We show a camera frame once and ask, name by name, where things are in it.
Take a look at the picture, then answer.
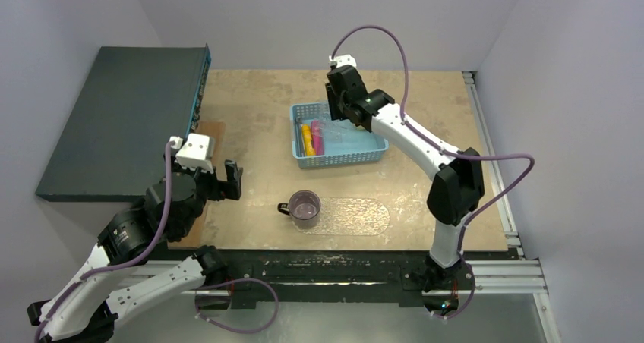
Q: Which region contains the clear plastic packaging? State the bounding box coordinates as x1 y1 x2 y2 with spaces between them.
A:
317 103 358 148

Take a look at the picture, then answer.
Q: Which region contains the pink toothpaste tube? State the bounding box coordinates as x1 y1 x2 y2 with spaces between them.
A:
311 120 325 156

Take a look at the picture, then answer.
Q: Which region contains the light blue perforated basket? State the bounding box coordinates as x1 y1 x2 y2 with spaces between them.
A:
289 102 389 169

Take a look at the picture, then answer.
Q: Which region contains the purple translucent mug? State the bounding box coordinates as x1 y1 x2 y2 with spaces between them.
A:
276 190 321 229

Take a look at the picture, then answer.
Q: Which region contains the clear textured oval tray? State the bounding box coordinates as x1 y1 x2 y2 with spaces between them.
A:
293 197 390 236

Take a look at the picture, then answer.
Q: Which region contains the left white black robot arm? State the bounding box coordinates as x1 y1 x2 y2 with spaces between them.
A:
27 157 243 342

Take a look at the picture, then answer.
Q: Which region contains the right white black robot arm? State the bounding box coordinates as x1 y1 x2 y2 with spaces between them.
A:
325 63 485 288

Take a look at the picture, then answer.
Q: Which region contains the grey toothbrush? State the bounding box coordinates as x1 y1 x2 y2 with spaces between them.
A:
294 118 306 157

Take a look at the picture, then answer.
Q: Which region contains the yellow toothpaste tube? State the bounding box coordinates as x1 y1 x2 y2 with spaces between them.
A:
301 124 317 156

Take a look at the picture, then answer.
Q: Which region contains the dark grey flat box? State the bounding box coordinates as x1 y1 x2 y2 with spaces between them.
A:
36 46 212 203

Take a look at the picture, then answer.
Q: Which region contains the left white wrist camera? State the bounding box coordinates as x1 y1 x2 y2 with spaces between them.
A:
169 133 216 174

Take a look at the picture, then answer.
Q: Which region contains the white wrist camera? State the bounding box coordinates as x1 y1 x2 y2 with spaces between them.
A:
169 133 216 174
329 55 357 70

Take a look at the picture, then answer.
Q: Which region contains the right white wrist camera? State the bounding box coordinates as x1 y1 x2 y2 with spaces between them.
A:
329 55 357 70

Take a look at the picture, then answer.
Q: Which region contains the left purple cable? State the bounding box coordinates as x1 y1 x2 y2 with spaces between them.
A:
33 139 279 343

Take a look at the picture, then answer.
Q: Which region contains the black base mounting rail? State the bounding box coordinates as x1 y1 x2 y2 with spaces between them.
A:
146 247 524 312

